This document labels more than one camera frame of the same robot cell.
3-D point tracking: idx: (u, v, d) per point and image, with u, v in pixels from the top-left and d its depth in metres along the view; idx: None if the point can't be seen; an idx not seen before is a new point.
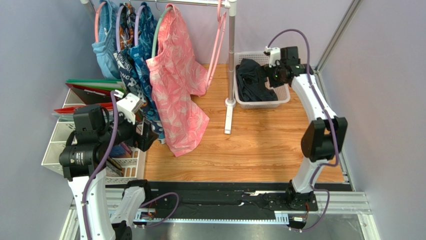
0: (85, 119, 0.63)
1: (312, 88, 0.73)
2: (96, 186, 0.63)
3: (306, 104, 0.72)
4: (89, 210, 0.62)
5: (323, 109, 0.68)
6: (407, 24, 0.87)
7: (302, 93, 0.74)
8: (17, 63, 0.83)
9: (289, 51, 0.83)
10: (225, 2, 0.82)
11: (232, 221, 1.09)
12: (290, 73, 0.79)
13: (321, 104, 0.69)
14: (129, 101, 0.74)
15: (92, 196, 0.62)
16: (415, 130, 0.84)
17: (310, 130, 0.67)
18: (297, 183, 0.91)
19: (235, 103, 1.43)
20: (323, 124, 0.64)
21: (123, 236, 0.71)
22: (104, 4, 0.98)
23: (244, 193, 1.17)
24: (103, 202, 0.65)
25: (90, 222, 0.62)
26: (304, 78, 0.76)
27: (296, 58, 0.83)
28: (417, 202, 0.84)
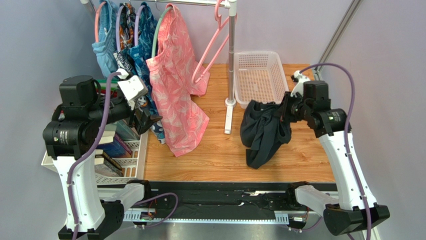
0: (74, 93, 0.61)
1: (348, 156, 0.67)
2: (82, 168, 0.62)
3: (340, 176, 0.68)
4: (75, 191, 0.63)
5: (360, 195, 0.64)
6: (406, 25, 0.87)
7: (335, 158, 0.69)
8: (17, 63, 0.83)
9: (317, 90, 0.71)
10: (225, 2, 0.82)
11: (233, 221, 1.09)
12: (319, 124, 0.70)
13: (361, 189, 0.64)
14: (132, 89, 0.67)
15: (78, 177, 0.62)
16: (414, 130, 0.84)
17: (342, 217, 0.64)
18: (300, 195, 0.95)
19: (235, 103, 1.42)
20: (360, 216, 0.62)
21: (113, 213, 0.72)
22: (104, 4, 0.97)
23: (244, 193, 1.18)
24: (90, 183, 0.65)
25: (76, 201, 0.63)
26: (340, 139, 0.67)
27: (326, 100, 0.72)
28: (419, 204, 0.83)
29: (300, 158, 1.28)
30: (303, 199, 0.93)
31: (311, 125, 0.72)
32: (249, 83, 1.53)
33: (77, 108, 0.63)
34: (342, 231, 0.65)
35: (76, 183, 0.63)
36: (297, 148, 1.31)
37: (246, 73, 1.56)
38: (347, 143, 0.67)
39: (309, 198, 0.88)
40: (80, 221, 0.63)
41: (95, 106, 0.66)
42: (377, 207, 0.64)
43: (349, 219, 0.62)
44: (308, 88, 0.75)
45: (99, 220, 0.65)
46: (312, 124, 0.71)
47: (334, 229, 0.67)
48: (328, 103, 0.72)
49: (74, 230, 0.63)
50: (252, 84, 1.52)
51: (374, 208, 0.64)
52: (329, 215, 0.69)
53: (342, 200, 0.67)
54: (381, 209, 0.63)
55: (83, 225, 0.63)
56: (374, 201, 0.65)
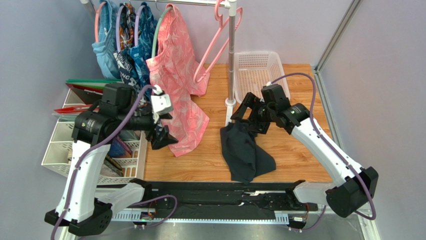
0: (114, 92, 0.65)
1: (321, 137, 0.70)
2: (93, 157, 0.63)
3: (323, 158, 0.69)
4: (78, 177, 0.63)
5: (346, 164, 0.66)
6: (407, 25, 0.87)
7: (311, 143, 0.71)
8: (16, 63, 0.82)
9: (274, 93, 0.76)
10: (225, 2, 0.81)
11: (232, 221, 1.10)
12: (286, 121, 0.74)
13: (342, 158, 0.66)
14: (160, 103, 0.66)
15: (85, 165, 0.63)
16: (414, 130, 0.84)
17: (342, 194, 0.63)
18: (300, 194, 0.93)
19: (235, 103, 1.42)
20: (356, 186, 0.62)
21: (100, 216, 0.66)
22: (104, 4, 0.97)
23: (244, 192, 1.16)
24: (94, 175, 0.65)
25: (74, 188, 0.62)
26: (308, 125, 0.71)
27: (284, 99, 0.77)
28: (418, 204, 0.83)
29: (300, 158, 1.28)
30: (303, 198, 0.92)
31: (279, 123, 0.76)
32: (249, 83, 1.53)
33: (112, 107, 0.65)
34: (350, 208, 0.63)
35: (81, 170, 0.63)
36: (297, 148, 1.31)
37: (246, 73, 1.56)
38: (315, 127, 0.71)
39: (308, 192, 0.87)
40: (69, 208, 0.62)
41: (126, 111, 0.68)
42: (365, 171, 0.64)
43: (347, 189, 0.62)
44: (265, 93, 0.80)
45: (85, 216, 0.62)
46: (279, 122, 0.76)
47: (342, 210, 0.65)
48: (287, 100, 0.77)
49: (60, 215, 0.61)
50: (252, 84, 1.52)
51: (361, 172, 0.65)
52: (331, 199, 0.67)
53: (335, 179, 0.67)
54: (369, 171, 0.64)
55: (70, 213, 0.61)
56: (359, 166, 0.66)
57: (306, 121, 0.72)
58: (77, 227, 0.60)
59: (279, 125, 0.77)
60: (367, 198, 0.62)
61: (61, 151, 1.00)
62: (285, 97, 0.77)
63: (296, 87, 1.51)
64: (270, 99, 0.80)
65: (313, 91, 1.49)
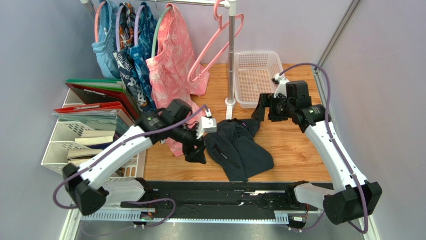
0: (177, 107, 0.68)
1: (333, 141, 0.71)
2: (138, 143, 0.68)
3: (329, 162, 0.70)
4: (116, 151, 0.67)
5: (351, 174, 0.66)
6: (407, 26, 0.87)
7: (322, 147, 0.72)
8: (16, 64, 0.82)
9: (299, 89, 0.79)
10: (225, 2, 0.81)
11: (232, 221, 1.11)
12: (302, 120, 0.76)
13: (349, 167, 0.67)
14: (208, 123, 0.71)
15: (130, 145, 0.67)
16: (414, 130, 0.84)
17: (338, 201, 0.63)
18: (299, 193, 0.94)
19: (235, 103, 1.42)
20: (354, 195, 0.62)
21: (96, 198, 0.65)
22: (104, 4, 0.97)
23: (244, 192, 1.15)
24: (126, 158, 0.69)
25: (107, 157, 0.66)
26: (322, 128, 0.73)
27: (307, 97, 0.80)
28: (418, 204, 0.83)
29: (300, 158, 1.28)
30: (303, 198, 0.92)
31: (295, 120, 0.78)
32: (249, 83, 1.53)
33: (170, 119, 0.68)
34: (342, 217, 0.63)
35: (123, 148, 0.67)
36: (297, 148, 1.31)
37: (246, 73, 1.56)
38: (329, 131, 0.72)
39: (308, 191, 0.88)
40: (91, 169, 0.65)
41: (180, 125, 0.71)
42: (369, 184, 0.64)
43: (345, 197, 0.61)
44: (289, 88, 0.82)
45: (94, 188, 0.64)
46: (296, 118, 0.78)
47: (335, 218, 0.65)
48: (309, 99, 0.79)
49: (80, 171, 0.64)
50: (252, 84, 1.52)
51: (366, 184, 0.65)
52: (328, 204, 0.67)
53: (336, 184, 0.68)
54: (373, 185, 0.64)
55: (89, 174, 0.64)
56: (365, 179, 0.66)
57: (321, 122, 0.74)
58: (81, 190, 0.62)
59: (294, 121, 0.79)
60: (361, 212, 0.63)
61: (61, 151, 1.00)
62: (308, 95, 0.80)
63: None
64: (291, 96, 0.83)
65: (313, 91, 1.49)
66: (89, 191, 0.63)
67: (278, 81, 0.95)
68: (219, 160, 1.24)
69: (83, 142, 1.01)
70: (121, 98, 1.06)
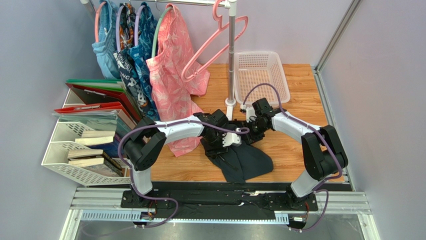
0: (221, 114, 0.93)
1: (289, 117, 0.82)
2: (198, 126, 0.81)
3: (293, 131, 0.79)
4: (183, 124, 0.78)
5: (306, 126, 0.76)
6: (407, 25, 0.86)
7: (284, 124, 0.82)
8: (16, 64, 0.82)
9: (260, 102, 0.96)
10: (225, 2, 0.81)
11: (233, 221, 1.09)
12: (268, 120, 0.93)
13: (303, 123, 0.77)
14: (236, 139, 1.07)
15: (192, 125, 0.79)
16: (414, 131, 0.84)
17: (306, 150, 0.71)
18: (297, 189, 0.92)
19: (235, 103, 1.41)
20: (313, 137, 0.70)
21: (154, 157, 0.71)
22: (104, 4, 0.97)
23: (244, 192, 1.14)
24: (183, 134, 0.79)
25: (177, 124, 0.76)
26: (280, 114, 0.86)
27: (269, 107, 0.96)
28: (417, 204, 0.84)
29: (300, 158, 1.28)
30: (302, 192, 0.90)
31: (265, 124, 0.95)
32: (249, 83, 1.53)
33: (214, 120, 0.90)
34: (316, 162, 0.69)
35: (188, 124, 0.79)
36: (297, 148, 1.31)
37: (246, 73, 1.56)
38: (284, 113, 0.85)
39: (299, 178, 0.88)
40: (165, 126, 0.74)
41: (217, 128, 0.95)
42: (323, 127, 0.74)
43: (304, 139, 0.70)
44: (254, 105, 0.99)
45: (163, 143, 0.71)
46: (266, 123, 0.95)
47: (314, 170, 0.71)
48: (271, 107, 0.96)
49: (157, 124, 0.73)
50: (252, 84, 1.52)
51: (320, 129, 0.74)
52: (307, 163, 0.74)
53: None
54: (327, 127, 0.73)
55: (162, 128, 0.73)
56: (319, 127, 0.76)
57: (279, 114, 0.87)
58: (159, 137, 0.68)
59: (265, 126, 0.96)
60: (331, 154, 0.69)
61: (61, 151, 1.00)
62: (269, 105, 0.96)
63: (296, 87, 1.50)
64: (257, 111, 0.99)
65: (313, 91, 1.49)
66: (161, 143, 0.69)
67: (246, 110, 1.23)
68: (219, 165, 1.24)
69: (83, 142, 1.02)
70: (121, 98, 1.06)
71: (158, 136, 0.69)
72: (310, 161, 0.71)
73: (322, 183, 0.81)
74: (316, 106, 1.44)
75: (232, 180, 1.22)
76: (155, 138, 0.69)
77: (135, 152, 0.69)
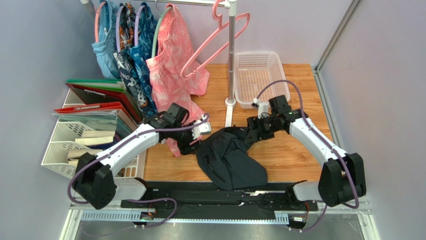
0: (177, 109, 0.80)
1: (311, 129, 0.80)
2: (149, 135, 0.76)
3: (312, 146, 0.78)
4: (131, 142, 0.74)
5: (330, 148, 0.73)
6: (407, 26, 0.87)
7: (305, 137, 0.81)
8: (16, 63, 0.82)
9: (278, 100, 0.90)
10: (225, 2, 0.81)
11: (233, 221, 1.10)
12: (285, 122, 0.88)
13: (328, 144, 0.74)
14: (204, 127, 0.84)
15: (143, 138, 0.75)
16: (415, 131, 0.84)
17: (326, 178, 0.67)
18: (299, 191, 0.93)
19: (235, 103, 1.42)
20: (337, 166, 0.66)
21: (109, 189, 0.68)
22: (104, 4, 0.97)
23: (244, 192, 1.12)
24: (136, 150, 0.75)
25: (123, 145, 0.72)
26: (301, 122, 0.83)
27: (287, 106, 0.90)
28: (417, 204, 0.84)
29: (300, 158, 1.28)
30: (303, 196, 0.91)
31: (280, 125, 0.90)
32: (249, 83, 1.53)
33: (171, 120, 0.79)
34: (335, 190, 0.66)
35: (137, 139, 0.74)
36: (297, 148, 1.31)
37: (246, 73, 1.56)
38: (307, 123, 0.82)
39: (307, 185, 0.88)
40: (109, 156, 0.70)
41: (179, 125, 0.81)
42: (349, 155, 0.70)
43: (327, 167, 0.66)
44: (270, 102, 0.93)
45: (112, 173, 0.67)
46: (282, 125, 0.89)
47: (330, 197, 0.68)
48: (289, 107, 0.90)
49: (100, 158, 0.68)
50: (252, 84, 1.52)
51: (346, 156, 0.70)
52: (321, 188, 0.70)
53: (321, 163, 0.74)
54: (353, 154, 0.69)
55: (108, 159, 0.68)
56: (344, 152, 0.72)
57: (299, 119, 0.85)
58: (103, 172, 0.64)
59: (281, 127, 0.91)
60: (350, 184, 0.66)
61: (61, 150, 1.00)
62: (287, 105, 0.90)
63: (296, 87, 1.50)
64: (273, 109, 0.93)
65: (313, 91, 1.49)
66: (109, 176, 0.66)
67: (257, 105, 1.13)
68: (206, 171, 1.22)
69: (83, 142, 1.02)
70: (121, 98, 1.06)
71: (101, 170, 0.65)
72: (327, 187, 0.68)
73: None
74: (316, 105, 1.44)
75: (214, 184, 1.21)
76: (99, 174, 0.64)
77: (85, 195, 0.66)
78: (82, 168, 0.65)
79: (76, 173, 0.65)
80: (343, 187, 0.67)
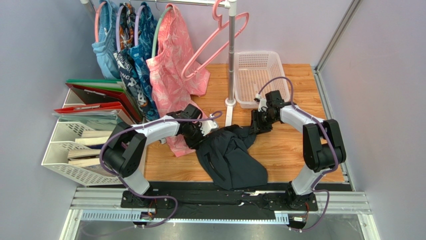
0: (193, 109, 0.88)
1: (296, 110, 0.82)
2: (175, 122, 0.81)
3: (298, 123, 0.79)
4: (159, 123, 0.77)
5: (311, 118, 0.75)
6: (407, 26, 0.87)
7: (291, 116, 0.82)
8: (15, 64, 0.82)
9: (272, 94, 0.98)
10: (225, 2, 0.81)
11: (233, 221, 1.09)
12: (277, 112, 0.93)
13: (307, 114, 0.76)
14: (213, 124, 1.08)
15: (169, 123, 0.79)
16: (415, 131, 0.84)
17: (307, 140, 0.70)
18: (297, 187, 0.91)
19: (235, 103, 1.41)
20: (315, 128, 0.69)
21: (136, 160, 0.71)
22: (104, 4, 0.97)
23: (244, 192, 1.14)
24: (160, 134, 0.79)
25: (154, 123, 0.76)
26: (288, 106, 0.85)
27: (280, 98, 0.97)
28: (417, 204, 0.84)
29: (300, 158, 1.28)
30: (301, 189, 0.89)
31: (274, 115, 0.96)
32: (249, 83, 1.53)
33: (187, 117, 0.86)
34: (314, 151, 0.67)
35: (164, 122, 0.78)
36: (297, 148, 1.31)
37: (246, 73, 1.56)
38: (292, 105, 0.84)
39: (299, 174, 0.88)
40: (142, 128, 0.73)
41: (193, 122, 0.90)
42: (326, 120, 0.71)
43: (305, 129, 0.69)
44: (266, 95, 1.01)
45: (143, 144, 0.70)
46: (276, 115, 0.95)
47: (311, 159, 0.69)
48: (283, 100, 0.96)
49: (134, 127, 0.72)
50: (252, 84, 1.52)
51: (322, 122, 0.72)
52: (306, 153, 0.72)
53: None
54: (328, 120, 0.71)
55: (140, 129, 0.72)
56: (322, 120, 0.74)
57: (288, 106, 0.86)
58: (139, 138, 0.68)
59: (274, 117, 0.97)
60: (329, 146, 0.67)
61: (61, 150, 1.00)
62: (281, 98, 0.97)
63: (296, 87, 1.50)
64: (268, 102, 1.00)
65: (313, 91, 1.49)
66: (141, 144, 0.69)
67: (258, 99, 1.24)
68: (206, 169, 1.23)
69: (83, 142, 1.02)
70: (121, 98, 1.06)
71: (136, 137, 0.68)
72: (308, 150, 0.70)
73: (320, 177, 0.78)
74: (316, 105, 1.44)
75: (214, 185, 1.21)
76: (136, 140, 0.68)
77: (115, 160, 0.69)
78: (120, 132, 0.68)
79: (113, 136, 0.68)
80: (323, 148, 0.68)
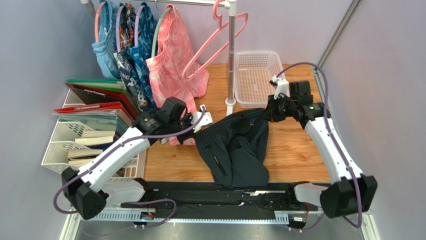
0: (172, 105, 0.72)
1: (331, 136, 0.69)
2: (136, 141, 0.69)
3: (327, 157, 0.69)
4: (114, 152, 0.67)
5: (347, 165, 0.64)
6: (407, 26, 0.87)
7: (320, 141, 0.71)
8: (16, 64, 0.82)
9: (300, 87, 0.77)
10: (225, 2, 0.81)
11: (232, 221, 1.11)
12: (303, 115, 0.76)
13: (345, 159, 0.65)
14: None
15: (128, 146, 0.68)
16: (415, 131, 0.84)
17: (335, 195, 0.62)
18: (300, 195, 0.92)
19: (235, 103, 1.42)
20: (349, 189, 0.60)
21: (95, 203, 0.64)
22: (104, 4, 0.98)
23: (244, 192, 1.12)
24: (124, 159, 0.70)
25: (106, 156, 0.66)
26: (321, 123, 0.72)
27: (308, 96, 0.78)
28: (417, 204, 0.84)
29: (300, 158, 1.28)
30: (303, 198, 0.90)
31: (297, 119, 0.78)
32: (249, 83, 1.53)
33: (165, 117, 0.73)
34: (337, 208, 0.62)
35: (121, 148, 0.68)
36: (297, 148, 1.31)
37: (246, 73, 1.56)
38: (328, 126, 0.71)
39: (307, 191, 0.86)
40: (90, 171, 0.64)
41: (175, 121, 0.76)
42: (364, 177, 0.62)
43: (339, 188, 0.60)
44: (291, 86, 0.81)
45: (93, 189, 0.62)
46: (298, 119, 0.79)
47: (331, 211, 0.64)
48: (310, 99, 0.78)
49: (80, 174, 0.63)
50: (252, 84, 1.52)
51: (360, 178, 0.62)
52: (325, 198, 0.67)
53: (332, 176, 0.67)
54: (368, 179, 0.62)
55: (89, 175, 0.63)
56: (361, 172, 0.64)
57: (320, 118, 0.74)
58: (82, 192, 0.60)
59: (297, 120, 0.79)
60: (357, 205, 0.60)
61: (61, 150, 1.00)
62: (310, 95, 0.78)
63: None
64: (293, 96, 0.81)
65: (312, 91, 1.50)
66: (92, 192, 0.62)
67: (275, 82, 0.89)
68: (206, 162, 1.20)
69: (83, 142, 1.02)
70: (121, 98, 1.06)
71: (81, 190, 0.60)
72: (331, 202, 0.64)
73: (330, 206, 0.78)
74: None
75: (214, 185, 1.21)
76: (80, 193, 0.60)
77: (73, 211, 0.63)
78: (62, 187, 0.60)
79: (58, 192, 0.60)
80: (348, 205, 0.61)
